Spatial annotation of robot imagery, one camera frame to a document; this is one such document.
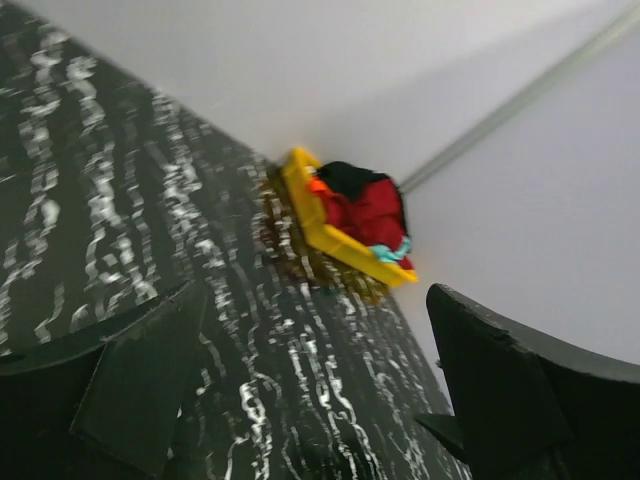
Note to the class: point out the teal t shirt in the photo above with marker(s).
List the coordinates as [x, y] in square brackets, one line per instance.
[386, 254]

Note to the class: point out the black t shirt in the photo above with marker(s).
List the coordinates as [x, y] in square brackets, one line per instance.
[348, 179]

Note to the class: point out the aluminium frame post right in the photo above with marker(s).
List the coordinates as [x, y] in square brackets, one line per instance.
[594, 47]

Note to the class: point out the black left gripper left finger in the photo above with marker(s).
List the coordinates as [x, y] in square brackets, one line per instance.
[101, 403]

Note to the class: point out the yellow plastic bin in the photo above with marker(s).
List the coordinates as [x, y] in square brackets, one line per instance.
[326, 238]

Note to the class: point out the orange t shirt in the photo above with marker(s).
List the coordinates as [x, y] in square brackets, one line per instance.
[317, 186]

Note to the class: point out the dark red t shirt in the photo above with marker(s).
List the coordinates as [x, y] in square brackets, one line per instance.
[375, 217]

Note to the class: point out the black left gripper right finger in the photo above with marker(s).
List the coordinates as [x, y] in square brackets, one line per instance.
[528, 405]

